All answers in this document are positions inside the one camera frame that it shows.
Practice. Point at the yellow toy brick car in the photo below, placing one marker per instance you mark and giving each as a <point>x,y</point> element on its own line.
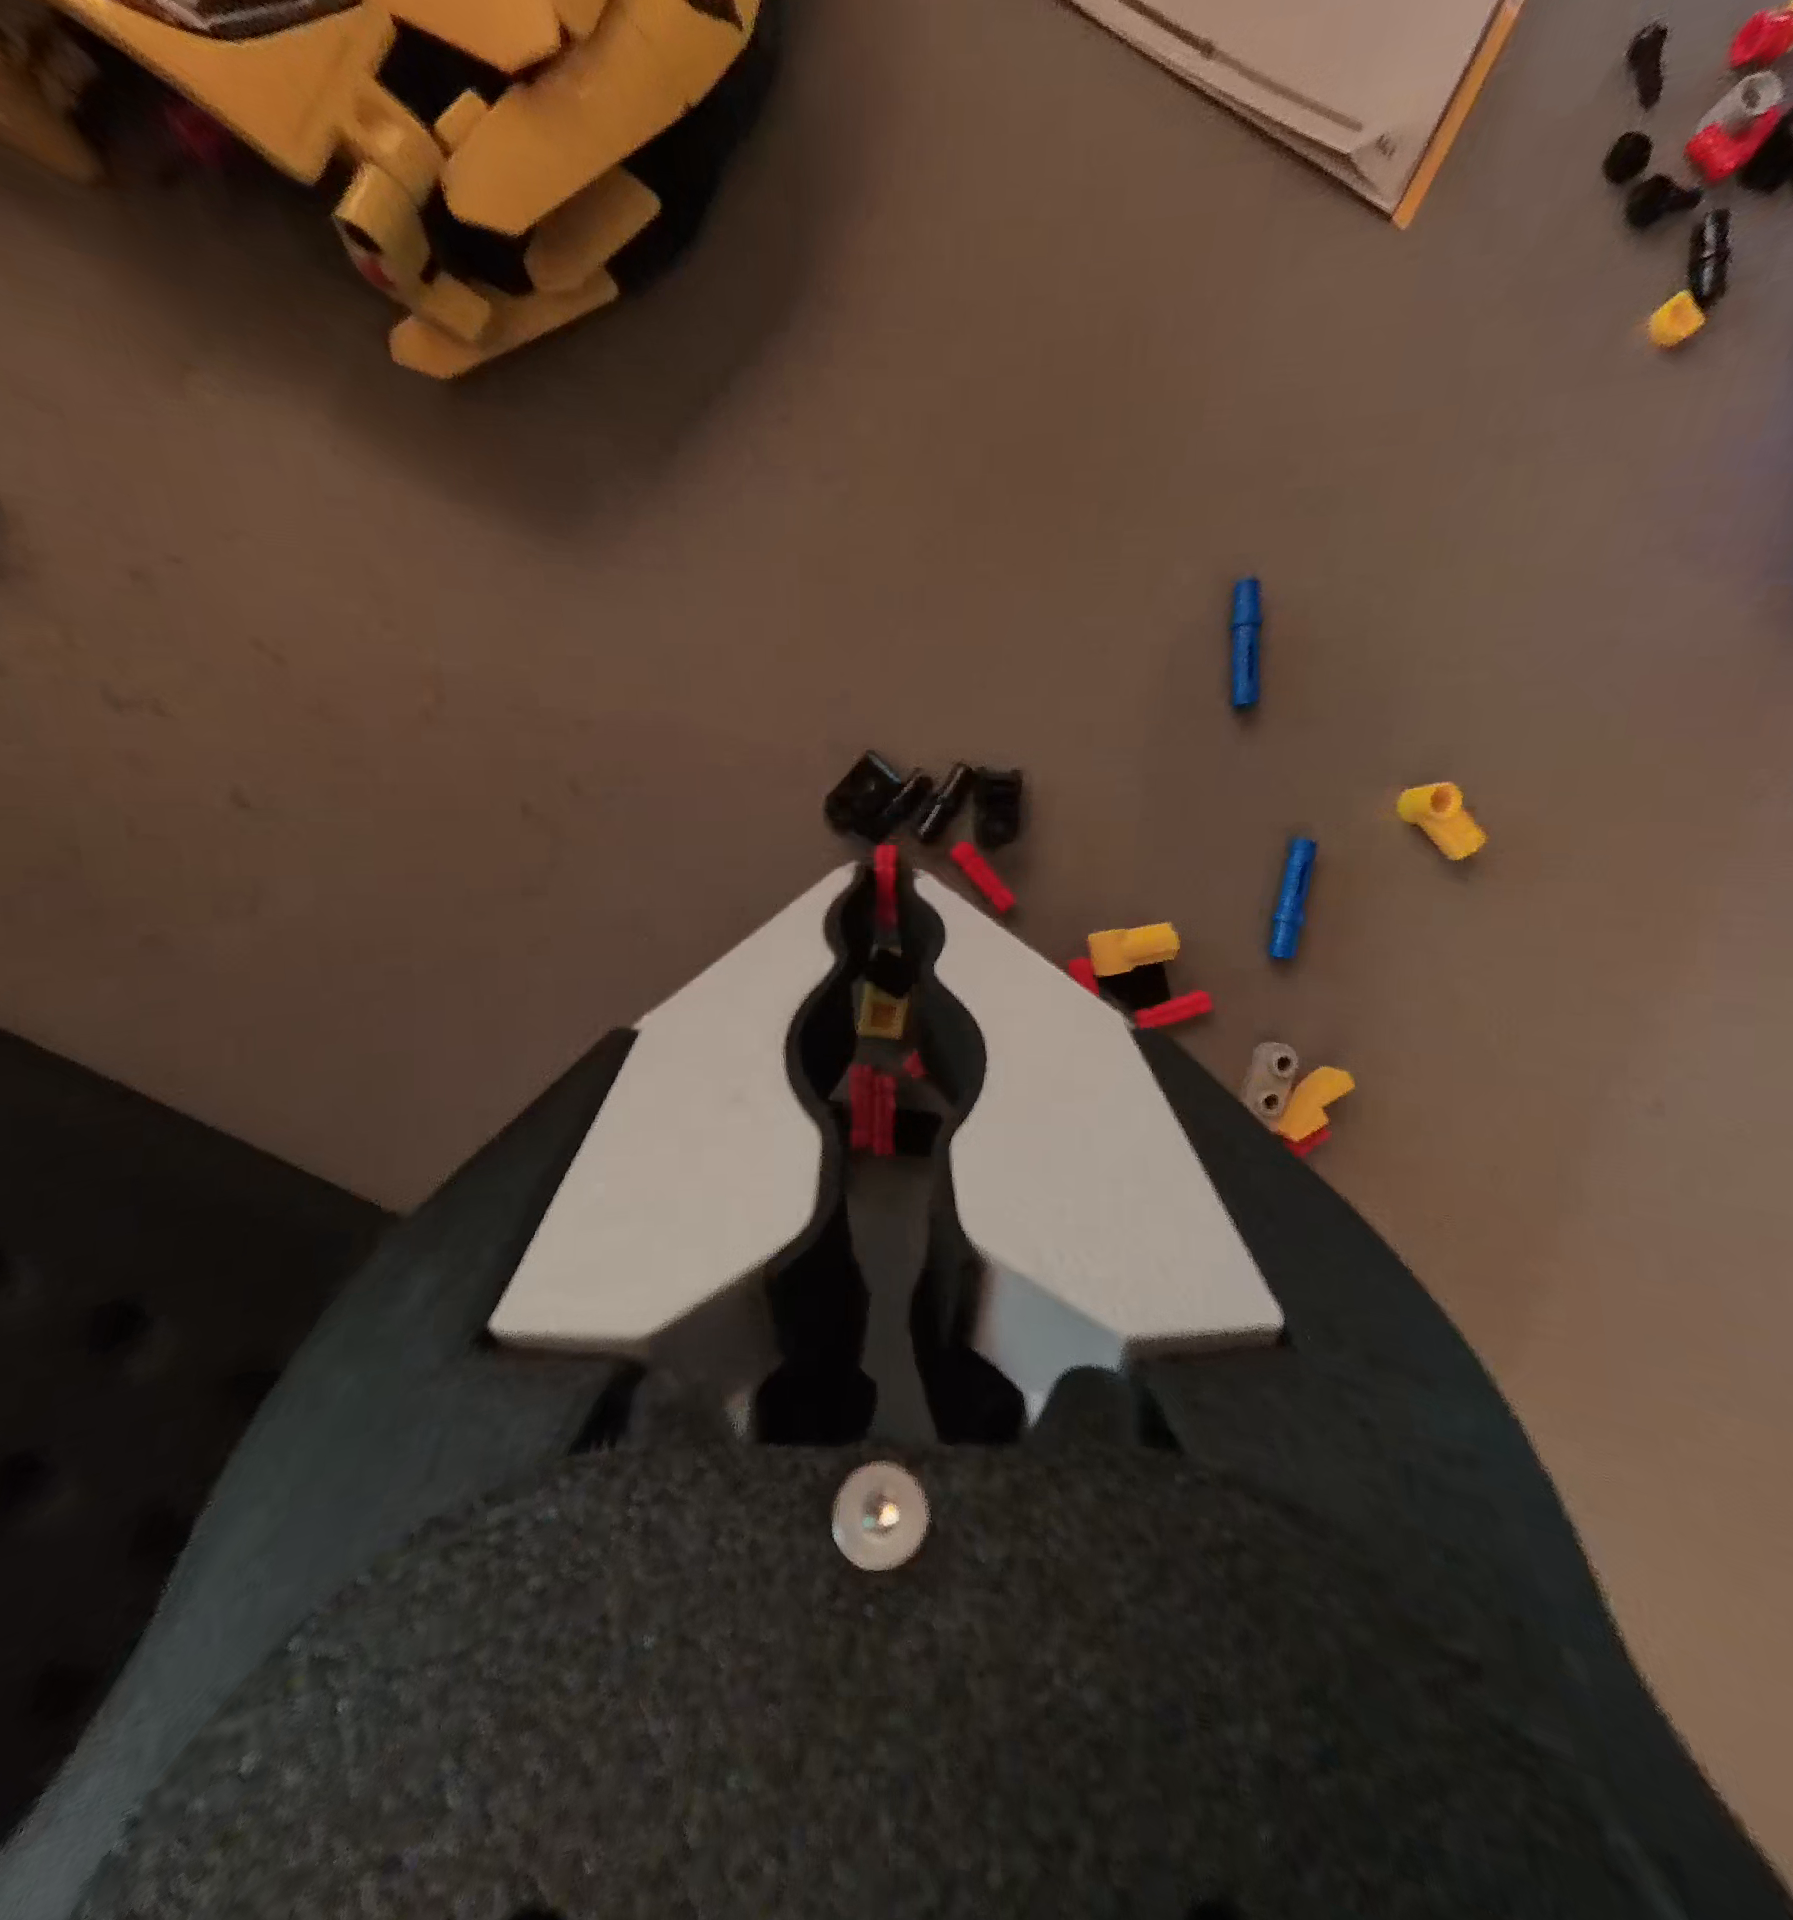
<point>507,151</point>

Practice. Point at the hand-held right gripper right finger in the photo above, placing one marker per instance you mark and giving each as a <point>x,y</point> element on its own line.
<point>1107,1187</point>

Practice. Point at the open instruction booklet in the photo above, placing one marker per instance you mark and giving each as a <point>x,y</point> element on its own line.
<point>1316,76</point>

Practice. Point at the grey desk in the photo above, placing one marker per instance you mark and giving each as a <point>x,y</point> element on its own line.
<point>536,674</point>

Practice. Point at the loose small brick pieces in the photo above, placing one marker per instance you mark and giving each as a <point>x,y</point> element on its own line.
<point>1289,900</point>

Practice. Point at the scattered coloured brick pieces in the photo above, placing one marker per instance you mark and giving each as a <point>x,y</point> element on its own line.
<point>1728,143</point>

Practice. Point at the red brick pin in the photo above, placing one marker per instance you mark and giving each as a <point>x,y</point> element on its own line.
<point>884,877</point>

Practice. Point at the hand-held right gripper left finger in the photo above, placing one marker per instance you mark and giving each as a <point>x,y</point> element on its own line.
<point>657,1187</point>

